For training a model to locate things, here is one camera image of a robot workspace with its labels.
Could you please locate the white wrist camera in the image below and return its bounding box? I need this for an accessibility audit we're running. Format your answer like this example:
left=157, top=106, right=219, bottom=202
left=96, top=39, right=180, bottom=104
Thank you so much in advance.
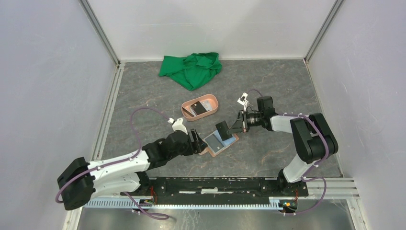
left=167, top=118, right=188, bottom=134
left=237, top=92, right=251, bottom=112

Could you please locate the green cloth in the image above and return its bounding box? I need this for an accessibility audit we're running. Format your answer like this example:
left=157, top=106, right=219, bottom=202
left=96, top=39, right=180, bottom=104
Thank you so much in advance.
left=158, top=52, right=223, bottom=91

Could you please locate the pink oval tray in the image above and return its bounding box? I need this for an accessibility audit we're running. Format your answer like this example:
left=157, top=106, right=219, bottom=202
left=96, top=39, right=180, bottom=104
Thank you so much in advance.
left=181, top=94, right=219, bottom=121

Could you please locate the dark credit card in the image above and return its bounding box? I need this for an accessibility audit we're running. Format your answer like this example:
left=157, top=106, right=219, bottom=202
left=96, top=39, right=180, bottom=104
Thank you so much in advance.
left=204, top=134, right=226, bottom=157

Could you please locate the black card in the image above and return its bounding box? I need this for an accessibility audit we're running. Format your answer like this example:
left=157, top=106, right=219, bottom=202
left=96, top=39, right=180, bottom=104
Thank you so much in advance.
left=215, top=120, right=233, bottom=141
left=190, top=101, right=207, bottom=115

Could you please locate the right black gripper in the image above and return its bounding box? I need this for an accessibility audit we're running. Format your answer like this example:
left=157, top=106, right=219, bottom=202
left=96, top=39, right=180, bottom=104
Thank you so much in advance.
left=226, top=110, right=263, bottom=134

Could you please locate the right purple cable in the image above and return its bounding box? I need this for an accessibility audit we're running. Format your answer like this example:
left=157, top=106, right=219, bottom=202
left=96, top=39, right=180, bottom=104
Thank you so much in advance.
left=246, top=89, right=330, bottom=217

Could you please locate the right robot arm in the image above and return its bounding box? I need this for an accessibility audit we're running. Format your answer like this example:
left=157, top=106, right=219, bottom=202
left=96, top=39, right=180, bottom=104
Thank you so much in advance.
left=227, top=94, right=338, bottom=196

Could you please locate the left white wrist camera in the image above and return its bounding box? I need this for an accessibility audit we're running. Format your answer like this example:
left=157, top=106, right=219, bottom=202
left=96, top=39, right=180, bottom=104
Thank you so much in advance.
left=167, top=118, right=188, bottom=134

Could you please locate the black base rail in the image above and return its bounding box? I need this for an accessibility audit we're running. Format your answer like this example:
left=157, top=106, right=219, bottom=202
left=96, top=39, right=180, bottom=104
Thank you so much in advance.
left=130, top=177, right=309, bottom=205

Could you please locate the brown leather card holder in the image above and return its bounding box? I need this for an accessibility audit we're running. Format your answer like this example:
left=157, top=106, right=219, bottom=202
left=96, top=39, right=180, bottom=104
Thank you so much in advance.
left=199, top=131, right=239, bottom=158

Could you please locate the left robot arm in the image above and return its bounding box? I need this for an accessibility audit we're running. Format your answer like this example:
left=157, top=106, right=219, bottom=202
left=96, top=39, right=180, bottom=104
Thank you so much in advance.
left=55, top=129, right=207, bottom=210

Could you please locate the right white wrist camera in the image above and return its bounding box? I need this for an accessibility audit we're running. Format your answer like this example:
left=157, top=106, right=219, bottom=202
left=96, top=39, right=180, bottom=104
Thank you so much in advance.
left=237, top=92, right=251, bottom=112

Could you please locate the white magstripe card in tray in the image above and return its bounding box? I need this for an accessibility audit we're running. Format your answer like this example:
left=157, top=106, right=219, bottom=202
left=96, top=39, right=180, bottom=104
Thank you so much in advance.
left=201, top=100, right=213, bottom=111

